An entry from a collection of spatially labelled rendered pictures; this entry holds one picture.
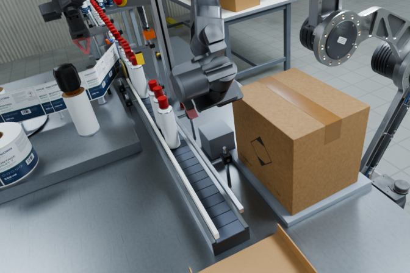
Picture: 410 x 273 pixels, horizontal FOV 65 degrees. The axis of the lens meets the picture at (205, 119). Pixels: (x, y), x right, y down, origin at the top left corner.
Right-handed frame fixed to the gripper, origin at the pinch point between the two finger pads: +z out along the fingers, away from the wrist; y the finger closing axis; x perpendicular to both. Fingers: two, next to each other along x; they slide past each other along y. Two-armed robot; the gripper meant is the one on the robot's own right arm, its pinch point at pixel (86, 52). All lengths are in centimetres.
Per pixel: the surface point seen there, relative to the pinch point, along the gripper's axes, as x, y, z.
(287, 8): 184, -121, 52
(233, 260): 16, 85, 34
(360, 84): 223, -62, 120
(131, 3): 23.5, -8.4, -11.7
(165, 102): 17.7, 38.5, 10.6
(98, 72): 1.8, -16.1, 16.1
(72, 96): -10.6, 10.1, 11.6
